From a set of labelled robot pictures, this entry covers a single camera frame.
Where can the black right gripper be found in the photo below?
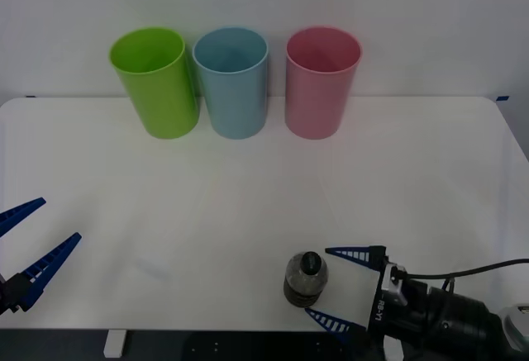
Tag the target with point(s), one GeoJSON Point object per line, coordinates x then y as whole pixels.
{"type": "Point", "coordinates": [396, 320]}

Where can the clear plastic bottle black cap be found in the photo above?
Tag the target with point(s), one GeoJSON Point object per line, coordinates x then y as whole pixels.
{"type": "Point", "coordinates": [303, 288]}

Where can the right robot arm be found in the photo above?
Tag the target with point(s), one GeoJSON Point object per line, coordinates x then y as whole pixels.
{"type": "Point", "coordinates": [463, 315]}

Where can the white table leg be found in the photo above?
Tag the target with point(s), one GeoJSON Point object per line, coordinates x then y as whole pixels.
{"type": "Point", "coordinates": [113, 344]}
{"type": "Point", "coordinates": [393, 350]}

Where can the green plastic bin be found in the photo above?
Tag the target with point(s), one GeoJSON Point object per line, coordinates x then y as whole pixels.
{"type": "Point", "coordinates": [165, 101]}

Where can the pink plastic bin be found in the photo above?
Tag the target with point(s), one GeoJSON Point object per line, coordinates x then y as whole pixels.
{"type": "Point", "coordinates": [314, 105]}

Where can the pale blue plastic bin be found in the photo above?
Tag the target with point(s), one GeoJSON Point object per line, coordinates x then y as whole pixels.
{"type": "Point", "coordinates": [235, 105]}

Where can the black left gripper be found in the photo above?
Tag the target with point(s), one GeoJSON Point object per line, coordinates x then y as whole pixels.
{"type": "Point", "coordinates": [3, 295]}

